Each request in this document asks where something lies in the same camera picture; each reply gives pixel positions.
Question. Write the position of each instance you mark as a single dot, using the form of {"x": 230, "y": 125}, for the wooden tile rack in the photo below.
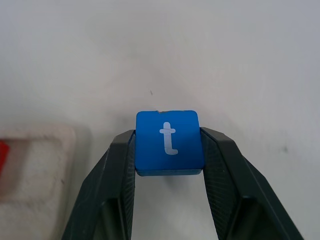
{"x": 45, "y": 175}

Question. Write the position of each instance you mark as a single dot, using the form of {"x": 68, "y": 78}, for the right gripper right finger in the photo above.
{"x": 240, "y": 195}

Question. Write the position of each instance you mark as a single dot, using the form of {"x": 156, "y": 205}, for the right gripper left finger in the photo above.
{"x": 105, "y": 195}

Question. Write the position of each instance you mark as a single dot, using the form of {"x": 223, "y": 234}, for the blue letter tile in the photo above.
{"x": 168, "y": 142}

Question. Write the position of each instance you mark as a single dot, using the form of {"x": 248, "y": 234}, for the red letter tile o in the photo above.
{"x": 3, "y": 156}

